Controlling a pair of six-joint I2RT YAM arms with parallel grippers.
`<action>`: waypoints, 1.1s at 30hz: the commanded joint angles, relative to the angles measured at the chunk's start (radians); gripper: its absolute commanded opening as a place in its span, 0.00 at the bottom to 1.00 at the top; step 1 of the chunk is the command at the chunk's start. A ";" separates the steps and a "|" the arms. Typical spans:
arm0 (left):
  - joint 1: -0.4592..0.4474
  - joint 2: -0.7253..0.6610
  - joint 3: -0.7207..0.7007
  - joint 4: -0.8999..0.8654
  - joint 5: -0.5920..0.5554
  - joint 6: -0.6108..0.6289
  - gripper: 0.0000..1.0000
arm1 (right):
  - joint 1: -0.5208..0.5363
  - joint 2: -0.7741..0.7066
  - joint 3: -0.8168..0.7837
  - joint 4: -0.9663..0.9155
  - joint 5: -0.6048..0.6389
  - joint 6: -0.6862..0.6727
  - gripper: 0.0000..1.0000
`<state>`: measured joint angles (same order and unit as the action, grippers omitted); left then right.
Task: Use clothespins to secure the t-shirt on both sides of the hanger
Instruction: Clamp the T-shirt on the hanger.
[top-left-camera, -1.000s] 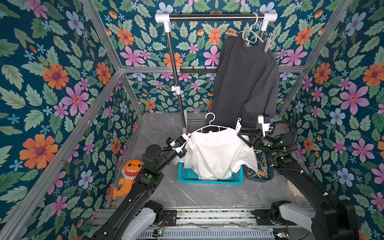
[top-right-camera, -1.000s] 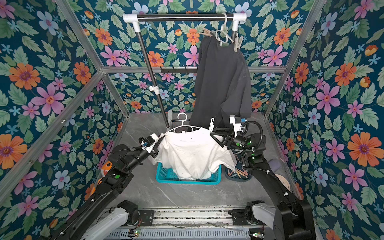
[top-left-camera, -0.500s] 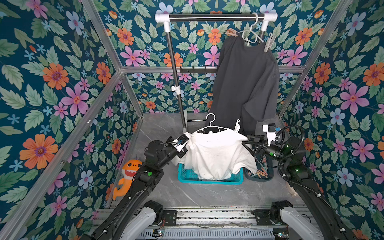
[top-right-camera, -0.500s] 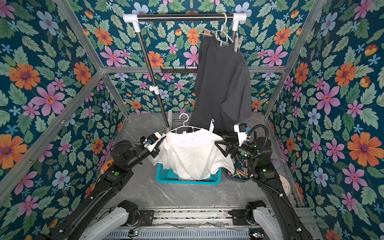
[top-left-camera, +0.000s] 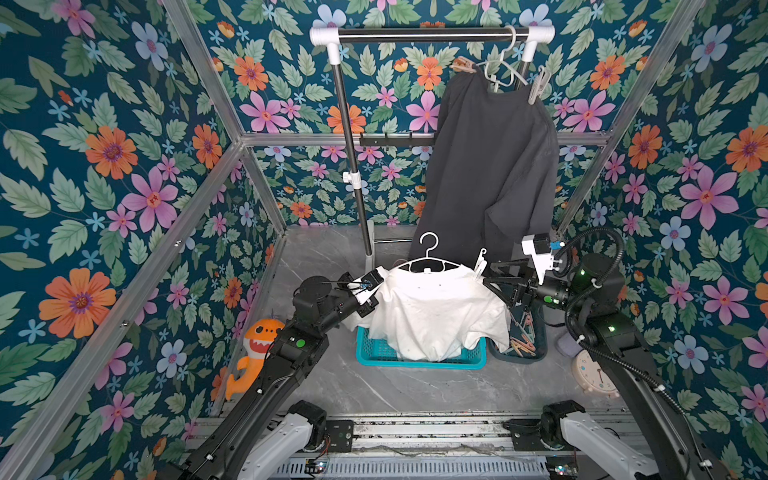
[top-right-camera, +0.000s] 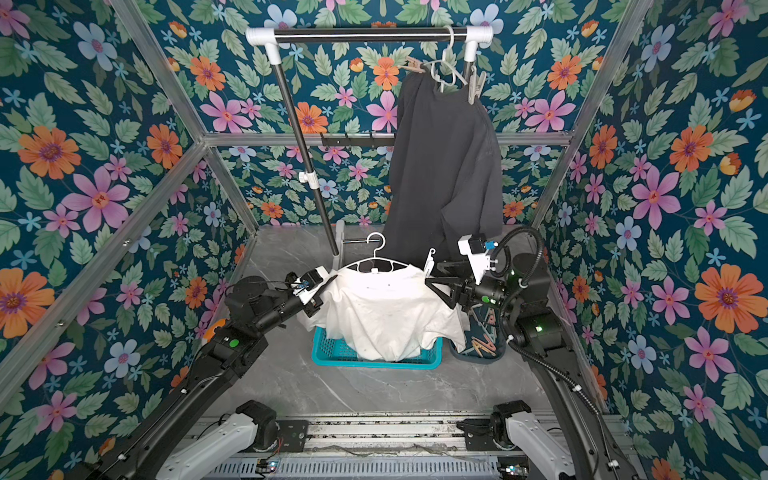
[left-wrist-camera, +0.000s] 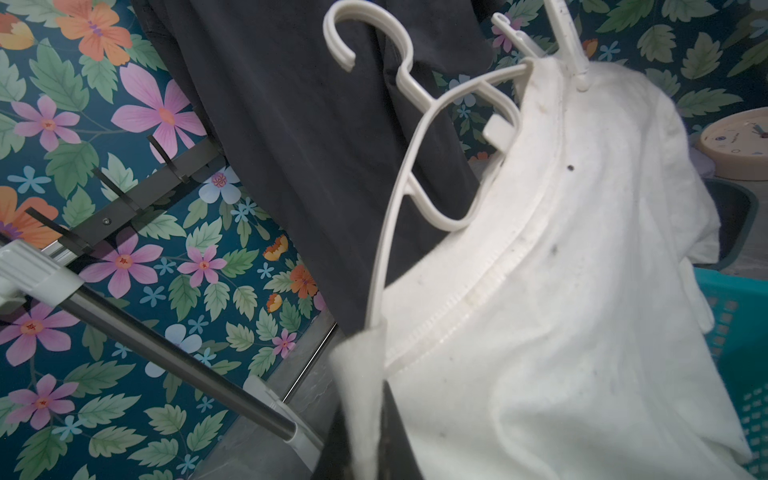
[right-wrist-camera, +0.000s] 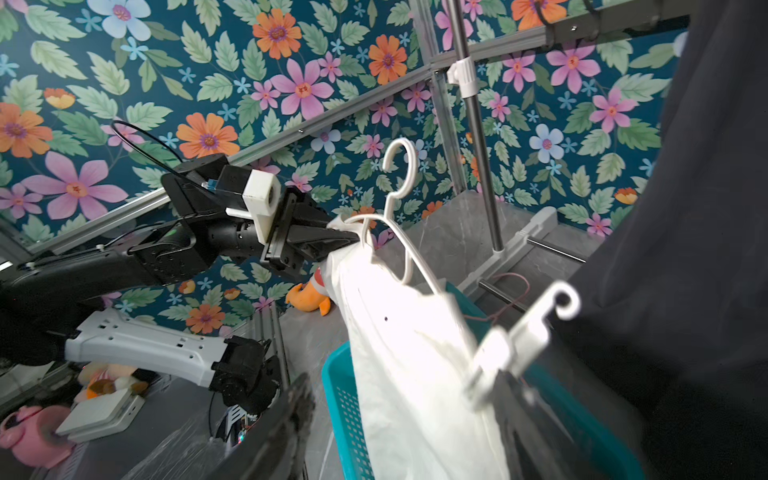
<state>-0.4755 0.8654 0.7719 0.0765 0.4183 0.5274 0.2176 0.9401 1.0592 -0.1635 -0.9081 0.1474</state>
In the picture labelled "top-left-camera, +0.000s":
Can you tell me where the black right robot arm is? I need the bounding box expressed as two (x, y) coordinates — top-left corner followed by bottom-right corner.
(483, 227), (730, 479)

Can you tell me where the dark grey t-shirt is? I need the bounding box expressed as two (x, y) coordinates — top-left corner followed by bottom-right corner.
(408, 71), (559, 267)

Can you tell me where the white garment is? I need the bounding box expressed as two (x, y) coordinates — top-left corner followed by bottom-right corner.
(344, 266), (511, 362)

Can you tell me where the black wall hook rail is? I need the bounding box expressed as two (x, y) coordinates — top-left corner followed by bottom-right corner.
(357, 132), (435, 148)

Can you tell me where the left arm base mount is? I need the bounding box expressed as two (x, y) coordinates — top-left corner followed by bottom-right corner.
(269, 414), (355, 454)

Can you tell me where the teal laundry basket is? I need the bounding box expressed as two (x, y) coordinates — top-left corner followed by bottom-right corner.
(356, 327), (487, 371)

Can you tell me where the white plastic hanger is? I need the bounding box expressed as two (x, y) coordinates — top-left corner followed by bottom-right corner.
(395, 231), (461, 274)
(473, 26), (529, 93)

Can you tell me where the dark teal clothespin tray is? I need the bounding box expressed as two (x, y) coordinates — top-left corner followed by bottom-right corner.
(488, 303), (548, 364)

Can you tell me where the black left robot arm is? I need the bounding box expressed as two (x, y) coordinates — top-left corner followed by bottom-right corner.
(157, 267), (385, 479)

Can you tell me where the lavender cloth item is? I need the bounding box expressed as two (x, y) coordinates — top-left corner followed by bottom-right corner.
(555, 332), (583, 359)

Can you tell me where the beige round clock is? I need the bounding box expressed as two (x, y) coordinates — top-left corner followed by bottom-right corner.
(572, 350), (620, 398)

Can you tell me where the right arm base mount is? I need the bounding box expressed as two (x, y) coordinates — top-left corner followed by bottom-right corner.
(502, 416), (577, 452)

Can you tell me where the orange shark plush toy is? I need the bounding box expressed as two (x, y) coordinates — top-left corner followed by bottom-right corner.
(211, 319), (285, 401)

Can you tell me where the white steel clothes rack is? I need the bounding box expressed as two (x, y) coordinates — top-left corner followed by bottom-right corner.
(309, 23), (556, 271)

